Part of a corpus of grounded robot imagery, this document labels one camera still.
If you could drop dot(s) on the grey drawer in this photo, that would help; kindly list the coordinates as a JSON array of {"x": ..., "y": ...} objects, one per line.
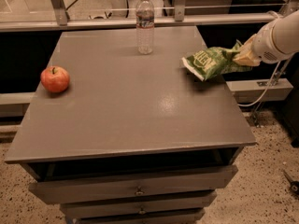
[
  {"x": 186, "y": 216},
  {"x": 136, "y": 185},
  {"x": 139, "y": 205}
]

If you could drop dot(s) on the grey metal railing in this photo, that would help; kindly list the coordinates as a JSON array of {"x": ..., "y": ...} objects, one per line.
[{"x": 63, "y": 15}]

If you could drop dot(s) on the bottom grey drawer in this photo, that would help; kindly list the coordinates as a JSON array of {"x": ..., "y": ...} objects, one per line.
[{"x": 186, "y": 216}]

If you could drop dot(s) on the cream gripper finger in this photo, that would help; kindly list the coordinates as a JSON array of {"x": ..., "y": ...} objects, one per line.
[
  {"x": 246, "y": 58},
  {"x": 246, "y": 47}
]

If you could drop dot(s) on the middle grey drawer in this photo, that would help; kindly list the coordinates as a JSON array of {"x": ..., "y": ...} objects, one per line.
[{"x": 139, "y": 205}]

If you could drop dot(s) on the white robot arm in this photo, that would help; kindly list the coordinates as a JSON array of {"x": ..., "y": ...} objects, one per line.
[{"x": 276, "y": 41}]

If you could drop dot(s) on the clear plastic water bottle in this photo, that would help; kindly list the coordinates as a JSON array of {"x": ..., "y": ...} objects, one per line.
[{"x": 144, "y": 14}]

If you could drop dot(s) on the green jalapeno chip bag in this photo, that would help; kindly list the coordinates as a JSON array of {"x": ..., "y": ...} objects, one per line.
[{"x": 214, "y": 61}]

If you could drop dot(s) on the top grey drawer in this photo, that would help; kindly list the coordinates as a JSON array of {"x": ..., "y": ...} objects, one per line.
[{"x": 136, "y": 185}]

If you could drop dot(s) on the red apple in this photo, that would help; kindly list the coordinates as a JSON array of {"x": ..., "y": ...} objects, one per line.
[{"x": 55, "y": 79}]

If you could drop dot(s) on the grey drawer cabinet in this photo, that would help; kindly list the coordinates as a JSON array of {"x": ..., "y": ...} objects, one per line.
[{"x": 125, "y": 113}]

